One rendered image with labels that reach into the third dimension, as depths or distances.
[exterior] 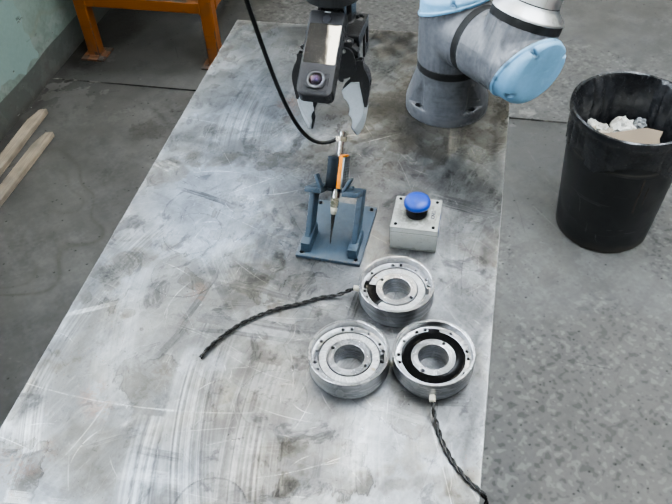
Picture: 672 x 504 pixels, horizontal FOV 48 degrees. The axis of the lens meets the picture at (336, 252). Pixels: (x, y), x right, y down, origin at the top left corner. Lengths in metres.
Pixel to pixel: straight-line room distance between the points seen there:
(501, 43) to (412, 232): 0.32
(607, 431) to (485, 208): 0.89
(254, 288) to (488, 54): 0.51
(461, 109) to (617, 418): 0.95
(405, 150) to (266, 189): 0.25
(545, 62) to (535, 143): 1.48
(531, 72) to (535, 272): 1.11
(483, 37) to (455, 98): 0.16
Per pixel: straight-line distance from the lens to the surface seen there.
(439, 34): 1.29
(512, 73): 1.19
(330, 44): 0.95
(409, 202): 1.11
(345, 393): 0.95
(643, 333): 2.17
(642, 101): 2.35
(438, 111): 1.36
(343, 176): 1.09
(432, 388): 0.95
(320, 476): 0.92
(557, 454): 1.90
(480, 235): 1.18
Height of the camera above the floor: 1.62
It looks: 46 degrees down
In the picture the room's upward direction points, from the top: 3 degrees counter-clockwise
